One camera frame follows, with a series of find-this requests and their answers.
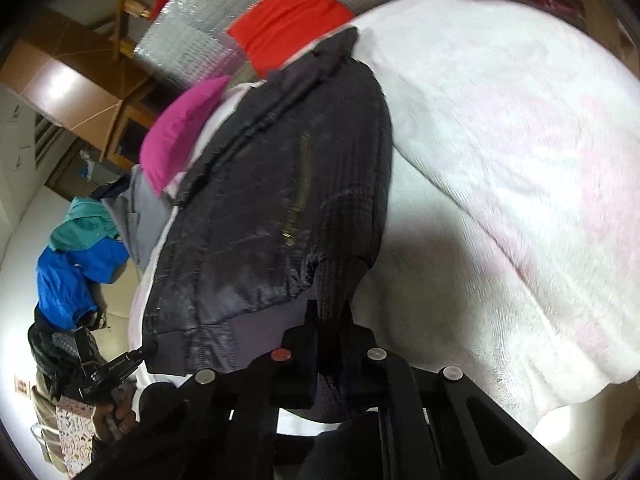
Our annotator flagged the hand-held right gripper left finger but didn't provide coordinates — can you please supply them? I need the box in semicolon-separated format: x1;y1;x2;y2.
165;300;321;480

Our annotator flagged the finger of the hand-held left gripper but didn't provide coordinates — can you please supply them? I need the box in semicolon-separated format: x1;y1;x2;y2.
125;339;159;367

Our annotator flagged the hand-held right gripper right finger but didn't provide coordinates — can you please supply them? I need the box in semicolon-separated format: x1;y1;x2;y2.
339;309;581;480

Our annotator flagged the black quilted jacket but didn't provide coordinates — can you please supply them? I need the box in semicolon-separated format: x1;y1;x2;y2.
127;25;393;421

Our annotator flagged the person's left forearm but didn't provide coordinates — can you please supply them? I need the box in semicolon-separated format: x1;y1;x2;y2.
87;382;201;480

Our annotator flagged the person's left hand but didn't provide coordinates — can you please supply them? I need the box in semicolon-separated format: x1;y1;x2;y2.
91;392;139;442

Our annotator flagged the dark checked garment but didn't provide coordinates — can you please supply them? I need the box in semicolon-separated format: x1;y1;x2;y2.
27;307;101;396

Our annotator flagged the patterned paper bag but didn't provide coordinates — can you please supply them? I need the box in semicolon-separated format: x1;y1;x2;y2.
30;370;96;478

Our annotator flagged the blue garment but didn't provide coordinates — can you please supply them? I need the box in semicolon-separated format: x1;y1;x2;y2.
36;237;131;331

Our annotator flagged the grey garment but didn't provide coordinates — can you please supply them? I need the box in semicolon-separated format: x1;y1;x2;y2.
102;165;176;268

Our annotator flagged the teal garment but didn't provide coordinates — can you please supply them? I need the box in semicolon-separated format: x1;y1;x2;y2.
49;196;121;253

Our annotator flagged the magenta pillow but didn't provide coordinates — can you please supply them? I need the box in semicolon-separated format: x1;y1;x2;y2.
139;76;236;196

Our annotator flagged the white fleece blanket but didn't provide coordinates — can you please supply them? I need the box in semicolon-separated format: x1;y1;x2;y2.
127;0;640;461

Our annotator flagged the wooden cabinet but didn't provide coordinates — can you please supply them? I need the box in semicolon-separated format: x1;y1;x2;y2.
0;20;161;166

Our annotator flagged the silver foil mat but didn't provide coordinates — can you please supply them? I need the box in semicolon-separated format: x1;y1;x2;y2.
132;0;396;91

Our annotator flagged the wooden stair railing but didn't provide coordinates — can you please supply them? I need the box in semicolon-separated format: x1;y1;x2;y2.
112;0;166;61

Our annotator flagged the red pillow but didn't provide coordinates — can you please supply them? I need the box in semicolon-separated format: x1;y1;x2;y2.
227;0;353;76

